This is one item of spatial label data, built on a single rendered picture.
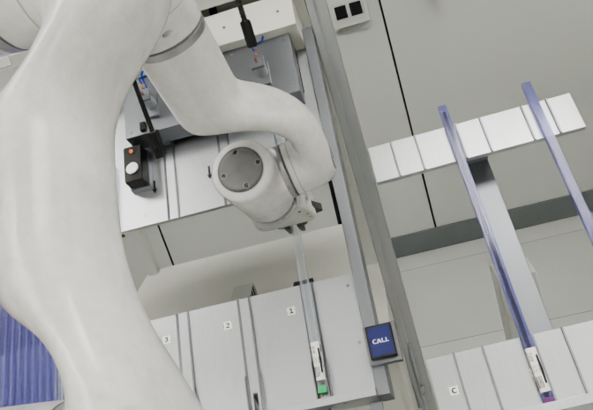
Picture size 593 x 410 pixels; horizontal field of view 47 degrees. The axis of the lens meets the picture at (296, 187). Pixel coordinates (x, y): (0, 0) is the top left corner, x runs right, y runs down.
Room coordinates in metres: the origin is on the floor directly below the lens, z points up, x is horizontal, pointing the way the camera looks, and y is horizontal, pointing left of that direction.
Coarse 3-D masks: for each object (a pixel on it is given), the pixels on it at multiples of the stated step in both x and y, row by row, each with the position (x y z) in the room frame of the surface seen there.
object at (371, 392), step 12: (336, 396) 0.88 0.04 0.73; (348, 396) 0.88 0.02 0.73; (360, 396) 0.87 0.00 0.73; (372, 396) 0.87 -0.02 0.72; (276, 408) 0.90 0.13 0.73; (288, 408) 0.89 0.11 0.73; (300, 408) 0.89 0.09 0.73; (312, 408) 0.89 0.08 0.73; (324, 408) 0.90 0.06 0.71; (336, 408) 0.91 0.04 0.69; (348, 408) 0.92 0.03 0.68
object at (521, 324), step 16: (448, 128) 1.08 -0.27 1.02; (464, 160) 1.03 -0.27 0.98; (464, 176) 1.01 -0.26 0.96; (480, 208) 0.96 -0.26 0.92; (480, 224) 0.94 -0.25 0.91; (496, 256) 0.90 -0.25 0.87; (512, 288) 0.86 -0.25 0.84; (512, 304) 0.84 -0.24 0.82; (528, 336) 0.80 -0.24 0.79; (544, 400) 0.74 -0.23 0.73
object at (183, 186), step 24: (312, 96) 1.28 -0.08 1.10; (120, 120) 1.39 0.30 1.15; (120, 144) 1.35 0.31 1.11; (192, 144) 1.29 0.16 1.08; (216, 144) 1.28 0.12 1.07; (264, 144) 1.24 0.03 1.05; (120, 168) 1.31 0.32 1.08; (168, 168) 1.27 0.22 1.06; (192, 168) 1.26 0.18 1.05; (120, 192) 1.27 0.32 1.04; (144, 192) 1.26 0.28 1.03; (168, 192) 1.24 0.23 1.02; (192, 192) 1.22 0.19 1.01; (216, 192) 1.21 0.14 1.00; (120, 216) 1.24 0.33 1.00; (144, 216) 1.22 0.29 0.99; (168, 216) 1.20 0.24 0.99
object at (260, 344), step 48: (288, 288) 1.04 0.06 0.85; (336, 288) 1.02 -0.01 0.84; (192, 336) 1.04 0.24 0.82; (240, 336) 1.01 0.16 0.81; (288, 336) 0.99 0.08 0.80; (336, 336) 0.96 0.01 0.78; (192, 384) 0.98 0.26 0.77; (240, 384) 0.96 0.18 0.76; (288, 384) 0.94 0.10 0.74; (336, 384) 0.91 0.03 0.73
